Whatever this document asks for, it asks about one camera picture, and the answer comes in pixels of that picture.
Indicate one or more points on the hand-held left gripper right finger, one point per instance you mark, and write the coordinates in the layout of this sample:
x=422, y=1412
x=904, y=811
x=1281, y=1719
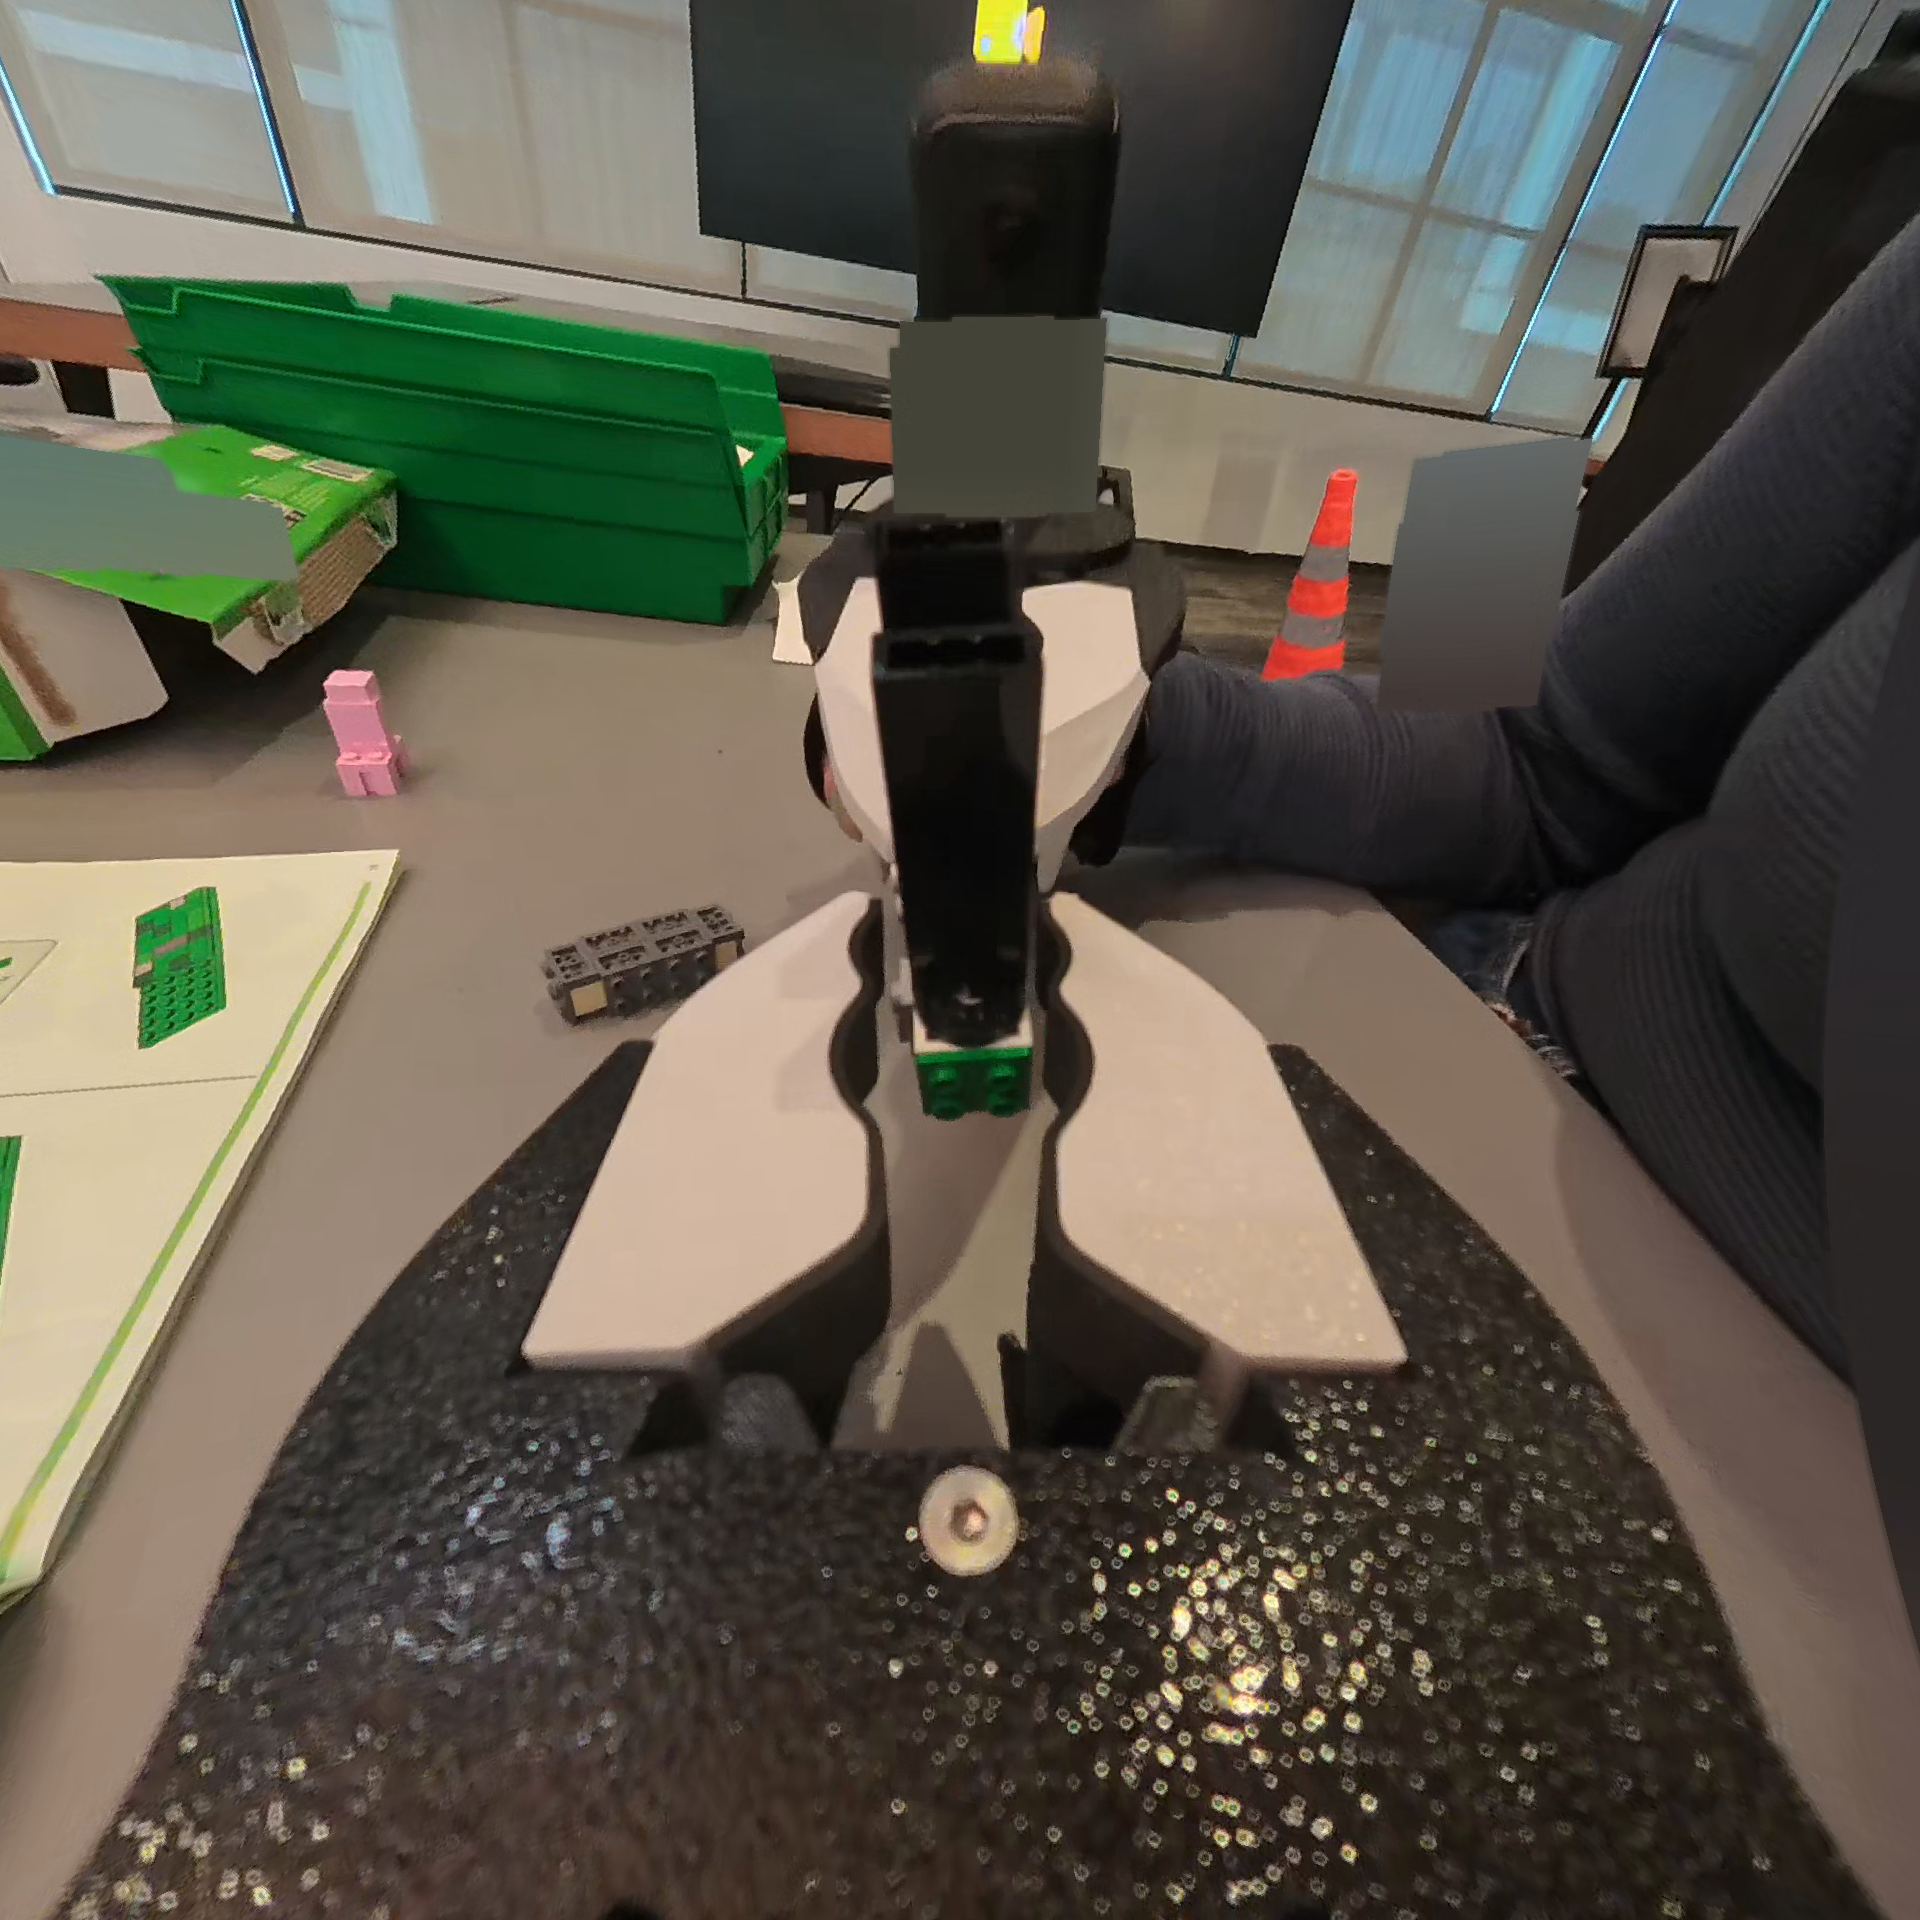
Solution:
x=1197, y=1186

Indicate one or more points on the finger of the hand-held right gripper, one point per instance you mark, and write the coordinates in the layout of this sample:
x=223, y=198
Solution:
x=856, y=721
x=1084, y=710

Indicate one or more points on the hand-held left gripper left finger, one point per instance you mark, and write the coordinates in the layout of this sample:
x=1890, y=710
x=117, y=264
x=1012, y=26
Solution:
x=722, y=1186

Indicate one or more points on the black toy brick column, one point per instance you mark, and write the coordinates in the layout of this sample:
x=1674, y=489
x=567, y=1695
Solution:
x=957, y=786

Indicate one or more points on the green square toy brick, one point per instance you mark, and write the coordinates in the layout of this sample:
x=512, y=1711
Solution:
x=975, y=1079

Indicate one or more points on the person's right forearm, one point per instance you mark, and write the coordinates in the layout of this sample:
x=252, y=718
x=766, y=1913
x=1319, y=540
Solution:
x=1354, y=763

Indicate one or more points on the grey desk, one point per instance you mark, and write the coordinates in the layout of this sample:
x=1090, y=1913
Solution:
x=601, y=786

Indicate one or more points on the person's right hand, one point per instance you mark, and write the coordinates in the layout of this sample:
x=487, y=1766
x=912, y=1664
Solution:
x=832, y=792

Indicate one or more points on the dark grey toy brick assembly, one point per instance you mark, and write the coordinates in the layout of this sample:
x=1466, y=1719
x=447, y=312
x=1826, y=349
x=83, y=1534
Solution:
x=650, y=959

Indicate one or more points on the orange striped traffic cone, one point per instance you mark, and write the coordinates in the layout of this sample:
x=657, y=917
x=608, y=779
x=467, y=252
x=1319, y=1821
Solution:
x=1319, y=603

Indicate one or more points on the stacked green plastic bins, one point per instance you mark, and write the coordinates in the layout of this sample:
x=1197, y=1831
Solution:
x=498, y=463

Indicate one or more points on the pink toy brick figure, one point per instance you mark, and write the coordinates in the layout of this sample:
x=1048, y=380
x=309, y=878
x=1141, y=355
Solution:
x=359, y=734

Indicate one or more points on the glass window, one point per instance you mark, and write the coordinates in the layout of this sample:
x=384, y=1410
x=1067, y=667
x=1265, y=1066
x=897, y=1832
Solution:
x=1466, y=176
x=447, y=107

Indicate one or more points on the toy brick instruction booklet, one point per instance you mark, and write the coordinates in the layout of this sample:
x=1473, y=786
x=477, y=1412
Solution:
x=140, y=1195

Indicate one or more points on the green white cardboard box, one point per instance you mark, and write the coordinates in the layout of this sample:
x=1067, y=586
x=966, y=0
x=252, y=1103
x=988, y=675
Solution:
x=285, y=476

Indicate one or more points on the black framed sign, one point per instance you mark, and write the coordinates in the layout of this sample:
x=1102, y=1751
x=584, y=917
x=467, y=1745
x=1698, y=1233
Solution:
x=1665, y=304

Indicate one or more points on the person's dark clothed body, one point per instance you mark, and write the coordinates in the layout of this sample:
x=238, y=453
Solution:
x=1728, y=746

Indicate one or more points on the black wall screen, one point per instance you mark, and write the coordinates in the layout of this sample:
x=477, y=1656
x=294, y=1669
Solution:
x=807, y=141

